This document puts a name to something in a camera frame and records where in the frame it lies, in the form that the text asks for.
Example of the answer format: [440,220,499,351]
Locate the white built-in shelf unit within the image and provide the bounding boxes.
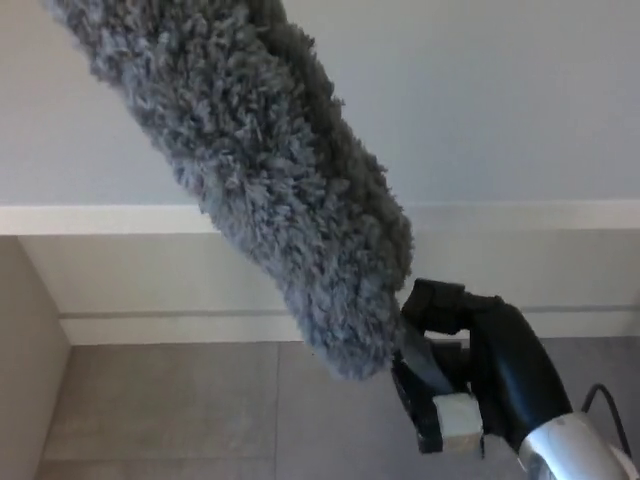
[0,0,640,346]

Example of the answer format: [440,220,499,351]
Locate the grey fluffy microfibre duster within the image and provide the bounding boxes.
[38,0,456,399]

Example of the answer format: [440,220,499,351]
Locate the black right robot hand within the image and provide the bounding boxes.
[389,277,575,459]

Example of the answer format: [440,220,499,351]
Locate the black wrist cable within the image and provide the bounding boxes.
[582,383,634,454]

